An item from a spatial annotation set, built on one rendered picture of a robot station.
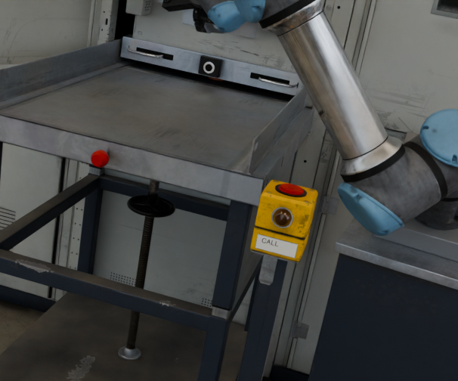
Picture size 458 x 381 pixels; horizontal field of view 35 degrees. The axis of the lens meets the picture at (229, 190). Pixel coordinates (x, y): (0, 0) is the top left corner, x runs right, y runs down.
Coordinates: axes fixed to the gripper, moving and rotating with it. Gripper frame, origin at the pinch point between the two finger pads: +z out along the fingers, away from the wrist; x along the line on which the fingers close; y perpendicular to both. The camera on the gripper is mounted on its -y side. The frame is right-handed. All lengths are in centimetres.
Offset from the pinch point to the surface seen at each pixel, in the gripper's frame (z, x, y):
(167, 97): -2.7, -21.3, -4.1
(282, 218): -63, -54, 37
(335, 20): 6.2, 11.4, 30.4
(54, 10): 2.1, -3.2, -42.8
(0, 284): 58, -78, -59
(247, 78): 19.1, -4.6, 9.6
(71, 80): -8.6, -24.0, -26.9
